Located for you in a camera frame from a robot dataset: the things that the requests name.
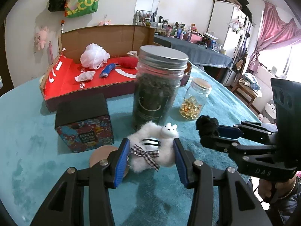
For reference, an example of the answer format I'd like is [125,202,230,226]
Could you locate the round beige powder puff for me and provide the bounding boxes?
[89,145,129,178]

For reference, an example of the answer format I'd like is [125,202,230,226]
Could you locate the white fluffy bunny hair clip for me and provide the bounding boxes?
[127,121,179,173]

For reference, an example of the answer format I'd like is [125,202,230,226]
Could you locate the red fuzzy soft object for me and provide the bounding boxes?
[116,56,138,69]

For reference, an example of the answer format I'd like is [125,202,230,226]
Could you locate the white tissue cloth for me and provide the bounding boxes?
[74,71,96,82]

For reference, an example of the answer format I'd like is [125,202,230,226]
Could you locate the beige crochet scrunchie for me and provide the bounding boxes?
[127,50,138,58]

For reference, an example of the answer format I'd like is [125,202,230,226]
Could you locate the blue sponge roll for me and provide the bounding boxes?
[100,63,116,78]

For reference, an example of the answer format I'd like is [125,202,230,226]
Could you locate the white mesh bath pouf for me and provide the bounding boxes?
[80,43,110,70]

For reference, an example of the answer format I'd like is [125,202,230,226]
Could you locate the black scrunchie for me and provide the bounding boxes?
[196,115,219,147]

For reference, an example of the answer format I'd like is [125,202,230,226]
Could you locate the right hand holding gripper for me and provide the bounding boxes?
[258,175,296,203]

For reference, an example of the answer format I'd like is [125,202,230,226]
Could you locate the wooden chair with clothes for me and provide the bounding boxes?
[232,73,262,108]

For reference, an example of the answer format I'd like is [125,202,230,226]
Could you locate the glass jar yellow capsules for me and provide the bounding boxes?
[179,78,212,120]

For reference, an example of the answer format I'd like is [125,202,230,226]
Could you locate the black colourful beauty cream box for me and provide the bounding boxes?
[55,93,114,153]

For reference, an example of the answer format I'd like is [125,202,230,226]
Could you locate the table with grey cloth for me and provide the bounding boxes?
[154,35,232,69]

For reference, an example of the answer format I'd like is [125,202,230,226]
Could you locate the pink curtain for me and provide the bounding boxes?
[248,2,300,73]

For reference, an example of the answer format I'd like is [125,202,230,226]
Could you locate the glass jar metal lid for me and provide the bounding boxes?
[133,45,189,130]

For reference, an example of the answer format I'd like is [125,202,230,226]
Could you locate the white wardrobe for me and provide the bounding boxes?
[207,0,252,85]

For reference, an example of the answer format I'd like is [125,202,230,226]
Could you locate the cardboard box red lining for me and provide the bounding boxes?
[39,24,192,112]

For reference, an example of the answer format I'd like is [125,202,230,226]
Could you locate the pink broom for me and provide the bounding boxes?
[48,41,54,64]

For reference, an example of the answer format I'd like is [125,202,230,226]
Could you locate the pink bunny plush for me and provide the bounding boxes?
[35,27,49,50]

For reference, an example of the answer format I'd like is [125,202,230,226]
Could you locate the pink cat plush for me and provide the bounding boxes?
[98,20,111,26]

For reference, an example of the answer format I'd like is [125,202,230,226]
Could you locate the green tote bag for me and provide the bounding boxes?
[65,0,98,18]

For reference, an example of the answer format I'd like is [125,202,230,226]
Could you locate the wall mirror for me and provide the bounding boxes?
[133,0,160,26]

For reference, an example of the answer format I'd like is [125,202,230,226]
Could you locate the mop with orange handle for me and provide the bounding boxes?
[61,20,65,34]

